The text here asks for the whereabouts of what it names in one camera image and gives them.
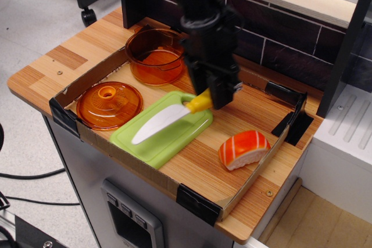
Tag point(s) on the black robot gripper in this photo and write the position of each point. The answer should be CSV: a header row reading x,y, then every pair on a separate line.
x,y
209,55

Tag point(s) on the yellow handled white toy knife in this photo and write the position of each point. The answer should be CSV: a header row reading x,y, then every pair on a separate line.
x,y
171,114

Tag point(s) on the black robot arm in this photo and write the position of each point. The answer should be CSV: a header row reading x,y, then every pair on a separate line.
x,y
203,9

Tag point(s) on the cardboard fence with black tape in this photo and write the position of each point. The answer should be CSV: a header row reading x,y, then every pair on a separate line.
x,y
195,177

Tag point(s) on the green plastic cutting board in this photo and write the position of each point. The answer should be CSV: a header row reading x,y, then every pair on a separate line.
x,y
158,149

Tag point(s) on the orange transparent toy pot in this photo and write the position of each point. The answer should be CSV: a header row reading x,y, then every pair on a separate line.
x,y
155,55

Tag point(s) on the salmon nigiri sushi toy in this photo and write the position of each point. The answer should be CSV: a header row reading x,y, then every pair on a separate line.
x,y
242,149

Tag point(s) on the orange transparent pot lid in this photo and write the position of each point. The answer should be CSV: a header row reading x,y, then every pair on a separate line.
x,y
109,105

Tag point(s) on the white toy sink unit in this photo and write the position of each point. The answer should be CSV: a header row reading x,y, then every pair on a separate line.
x,y
337,165

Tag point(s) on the grey toy oven front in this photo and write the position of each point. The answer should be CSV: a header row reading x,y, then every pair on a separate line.
x,y
135,225

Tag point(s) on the black vertical post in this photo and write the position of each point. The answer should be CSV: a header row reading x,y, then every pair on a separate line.
x,y
344,63

